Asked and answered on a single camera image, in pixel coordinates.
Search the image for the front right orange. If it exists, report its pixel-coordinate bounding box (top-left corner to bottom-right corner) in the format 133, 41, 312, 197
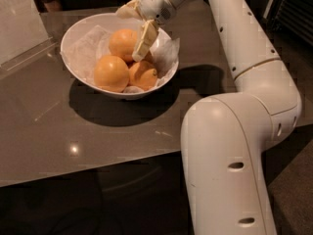
129, 60, 157, 91

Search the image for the hidden back orange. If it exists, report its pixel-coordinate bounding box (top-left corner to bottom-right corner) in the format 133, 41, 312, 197
144, 51, 154, 63

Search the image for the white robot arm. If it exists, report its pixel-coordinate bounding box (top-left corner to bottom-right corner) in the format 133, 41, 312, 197
116, 0, 302, 235

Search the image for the white ceramic bowl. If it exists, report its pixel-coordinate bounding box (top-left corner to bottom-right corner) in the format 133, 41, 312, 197
60, 12, 180, 101

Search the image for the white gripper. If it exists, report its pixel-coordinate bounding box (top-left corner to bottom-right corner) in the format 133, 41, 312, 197
115, 0, 176, 62

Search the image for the dark slatted appliance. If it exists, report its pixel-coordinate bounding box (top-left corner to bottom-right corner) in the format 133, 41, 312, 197
263, 0, 313, 45

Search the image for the front left orange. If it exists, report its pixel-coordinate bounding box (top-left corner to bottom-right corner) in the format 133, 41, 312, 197
94, 55, 129, 93

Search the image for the clear acrylic sign holder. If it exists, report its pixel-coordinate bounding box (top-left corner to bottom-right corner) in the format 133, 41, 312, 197
0, 0, 55, 72

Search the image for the top orange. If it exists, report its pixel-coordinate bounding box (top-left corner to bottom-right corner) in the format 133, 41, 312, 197
109, 28, 137, 63

